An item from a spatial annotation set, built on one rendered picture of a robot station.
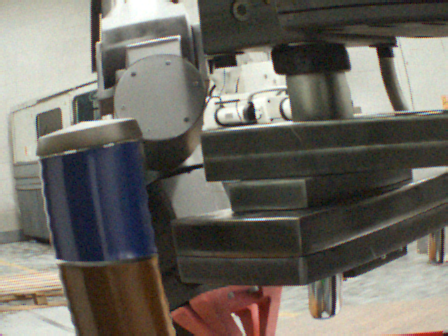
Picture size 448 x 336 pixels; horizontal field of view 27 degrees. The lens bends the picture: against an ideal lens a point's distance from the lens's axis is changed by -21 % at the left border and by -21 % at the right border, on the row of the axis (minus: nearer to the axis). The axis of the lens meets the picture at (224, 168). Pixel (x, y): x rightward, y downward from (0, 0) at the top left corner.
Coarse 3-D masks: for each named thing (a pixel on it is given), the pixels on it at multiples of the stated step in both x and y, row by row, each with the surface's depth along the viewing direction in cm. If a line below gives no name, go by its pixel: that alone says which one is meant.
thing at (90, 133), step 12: (108, 120) 33; (120, 120) 33; (132, 120) 33; (60, 132) 32; (72, 132) 32; (84, 132) 32; (96, 132) 32; (108, 132) 32; (120, 132) 32; (132, 132) 33; (48, 144) 32; (60, 144) 32; (72, 144) 32; (84, 144) 32; (96, 144) 32
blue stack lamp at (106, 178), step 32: (64, 160) 32; (96, 160) 32; (128, 160) 33; (64, 192) 32; (96, 192) 32; (128, 192) 33; (64, 224) 32; (96, 224) 32; (128, 224) 33; (64, 256) 33; (96, 256) 32; (128, 256) 32
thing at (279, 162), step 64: (320, 64) 59; (256, 128) 60; (320, 128) 56; (384, 128) 52; (256, 192) 59; (320, 192) 57; (384, 192) 57; (192, 256) 60; (256, 256) 56; (320, 256) 54; (384, 256) 59
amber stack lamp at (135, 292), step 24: (72, 264) 33; (96, 264) 33; (120, 264) 32; (144, 264) 33; (72, 288) 33; (96, 288) 32; (120, 288) 32; (144, 288) 33; (72, 312) 33; (96, 312) 32; (120, 312) 32; (144, 312) 33; (168, 312) 34
